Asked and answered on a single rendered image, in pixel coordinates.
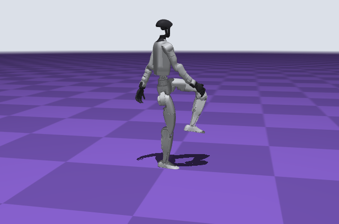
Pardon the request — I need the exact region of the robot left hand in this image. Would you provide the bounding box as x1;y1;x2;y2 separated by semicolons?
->
135;82;145;103

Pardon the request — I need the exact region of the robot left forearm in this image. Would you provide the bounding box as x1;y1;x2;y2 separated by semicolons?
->
140;65;152;87

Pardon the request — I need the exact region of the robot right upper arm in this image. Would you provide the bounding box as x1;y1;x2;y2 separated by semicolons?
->
161;43;178;72

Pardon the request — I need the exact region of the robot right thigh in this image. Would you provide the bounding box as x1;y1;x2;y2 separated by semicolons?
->
157;91;176;136

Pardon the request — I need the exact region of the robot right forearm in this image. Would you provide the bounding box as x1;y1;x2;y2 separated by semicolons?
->
177;64;196;86

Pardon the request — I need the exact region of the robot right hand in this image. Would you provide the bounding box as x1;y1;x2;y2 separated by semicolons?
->
190;82;206;97

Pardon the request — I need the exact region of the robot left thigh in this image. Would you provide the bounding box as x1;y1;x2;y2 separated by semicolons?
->
168;78;207;100

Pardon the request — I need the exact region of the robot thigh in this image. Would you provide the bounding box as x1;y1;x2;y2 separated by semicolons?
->
157;91;176;136
168;78;207;100

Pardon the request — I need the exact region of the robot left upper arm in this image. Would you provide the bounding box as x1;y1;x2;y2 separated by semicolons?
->
148;51;154;70

